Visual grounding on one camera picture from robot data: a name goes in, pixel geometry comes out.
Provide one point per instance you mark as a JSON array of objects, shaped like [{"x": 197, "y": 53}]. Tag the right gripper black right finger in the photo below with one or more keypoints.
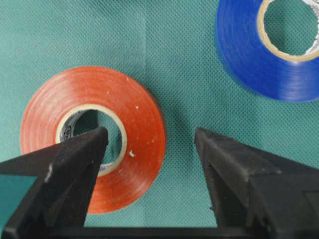
[{"x": 249, "y": 188}]

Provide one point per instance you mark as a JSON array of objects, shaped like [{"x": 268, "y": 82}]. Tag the red tape roll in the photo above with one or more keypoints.
[{"x": 54, "y": 109}]

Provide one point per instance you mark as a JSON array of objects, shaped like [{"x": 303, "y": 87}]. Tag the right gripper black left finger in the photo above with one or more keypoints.
[{"x": 50, "y": 188}]

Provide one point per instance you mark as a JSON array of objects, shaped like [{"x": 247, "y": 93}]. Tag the blue tape roll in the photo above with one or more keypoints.
[{"x": 271, "y": 47}]

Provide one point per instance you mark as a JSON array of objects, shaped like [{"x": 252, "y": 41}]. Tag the green table cloth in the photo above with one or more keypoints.
[{"x": 168, "y": 46}]

